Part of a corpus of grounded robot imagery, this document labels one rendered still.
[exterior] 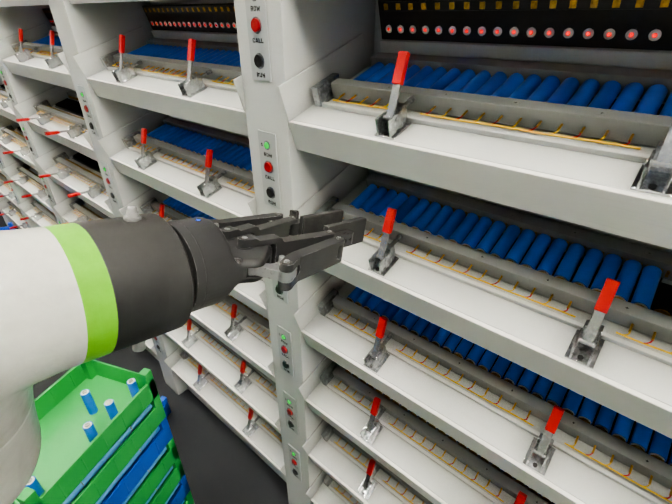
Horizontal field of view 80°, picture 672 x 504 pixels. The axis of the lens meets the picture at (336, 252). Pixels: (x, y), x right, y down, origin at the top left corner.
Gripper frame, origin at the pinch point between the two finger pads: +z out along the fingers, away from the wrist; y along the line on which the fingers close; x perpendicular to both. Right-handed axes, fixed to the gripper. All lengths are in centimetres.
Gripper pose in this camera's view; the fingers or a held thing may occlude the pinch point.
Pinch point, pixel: (333, 229)
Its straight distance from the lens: 46.9
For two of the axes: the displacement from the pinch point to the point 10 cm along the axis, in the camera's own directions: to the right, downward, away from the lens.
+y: 7.6, 3.3, -5.6
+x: 1.4, -9.2, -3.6
